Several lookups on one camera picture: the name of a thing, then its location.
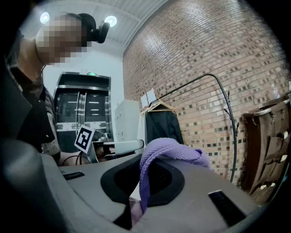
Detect white paper sheets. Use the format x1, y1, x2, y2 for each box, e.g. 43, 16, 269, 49
140, 90, 156, 107

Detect brown fabric wardrobe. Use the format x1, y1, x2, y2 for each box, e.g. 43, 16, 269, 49
240, 92, 291, 204

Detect metal glass double door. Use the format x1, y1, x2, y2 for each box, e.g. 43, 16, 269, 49
53, 71, 112, 153

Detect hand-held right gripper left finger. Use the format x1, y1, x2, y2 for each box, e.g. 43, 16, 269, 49
40, 153, 143, 229

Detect white metal cabinet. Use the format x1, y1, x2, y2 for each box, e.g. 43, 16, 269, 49
114, 99, 140, 143

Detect wooden clothes hanger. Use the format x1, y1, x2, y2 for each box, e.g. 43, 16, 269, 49
140, 99, 176, 115

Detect person's left hand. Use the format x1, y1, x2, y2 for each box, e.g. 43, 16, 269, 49
95, 145, 115, 160

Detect black head-mounted camera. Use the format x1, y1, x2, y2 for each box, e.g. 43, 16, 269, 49
78, 13, 110, 44

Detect black hanging coat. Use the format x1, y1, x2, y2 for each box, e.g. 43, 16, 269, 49
145, 110, 184, 146

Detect person's dark jacket torso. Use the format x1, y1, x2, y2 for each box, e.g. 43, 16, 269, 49
4, 29, 61, 164

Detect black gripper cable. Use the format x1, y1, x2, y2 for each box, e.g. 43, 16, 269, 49
61, 150, 90, 167

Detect black metal rail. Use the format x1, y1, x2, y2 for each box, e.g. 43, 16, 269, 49
149, 73, 239, 183

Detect purple cloth garment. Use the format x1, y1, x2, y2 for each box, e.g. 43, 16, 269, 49
128, 137, 213, 226

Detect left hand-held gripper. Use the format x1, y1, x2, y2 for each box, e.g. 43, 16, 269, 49
74, 125, 145, 163

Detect person's head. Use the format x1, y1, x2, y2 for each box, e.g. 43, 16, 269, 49
34, 13, 97, 66

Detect person's left forearm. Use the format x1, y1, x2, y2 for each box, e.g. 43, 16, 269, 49
59, 151, 90, 167

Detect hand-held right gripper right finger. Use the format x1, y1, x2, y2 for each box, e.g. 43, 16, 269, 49
130, 155, 262, 233

